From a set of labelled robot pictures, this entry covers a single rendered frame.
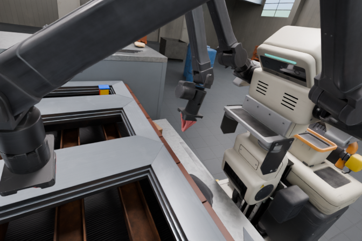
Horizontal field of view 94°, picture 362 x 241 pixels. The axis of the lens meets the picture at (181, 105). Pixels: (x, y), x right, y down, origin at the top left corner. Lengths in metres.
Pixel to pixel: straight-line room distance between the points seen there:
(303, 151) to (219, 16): 0.76
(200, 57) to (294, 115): 0.38
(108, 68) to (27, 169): 1.08
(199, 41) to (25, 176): 0.57
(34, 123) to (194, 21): 0.52
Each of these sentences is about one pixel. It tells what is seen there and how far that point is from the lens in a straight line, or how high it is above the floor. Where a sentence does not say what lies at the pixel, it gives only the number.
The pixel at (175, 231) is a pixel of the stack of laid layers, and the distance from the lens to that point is 0.57.
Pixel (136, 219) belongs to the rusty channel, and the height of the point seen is 0.68.
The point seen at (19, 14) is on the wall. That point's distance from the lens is 11.64.
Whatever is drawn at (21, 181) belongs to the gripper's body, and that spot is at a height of 1.07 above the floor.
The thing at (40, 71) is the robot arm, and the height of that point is 1.26.
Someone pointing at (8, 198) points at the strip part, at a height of 0.86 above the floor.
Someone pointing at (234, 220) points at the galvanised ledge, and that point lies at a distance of 0.83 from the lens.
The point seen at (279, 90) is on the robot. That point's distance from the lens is 0.71.
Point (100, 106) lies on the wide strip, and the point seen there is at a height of 0.86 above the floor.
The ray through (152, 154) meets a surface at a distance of 0.69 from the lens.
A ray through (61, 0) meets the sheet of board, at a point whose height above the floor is 1.35.
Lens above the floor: 1.34
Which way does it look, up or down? 26 degrees down
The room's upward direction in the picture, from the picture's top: 10 degrees clockwise
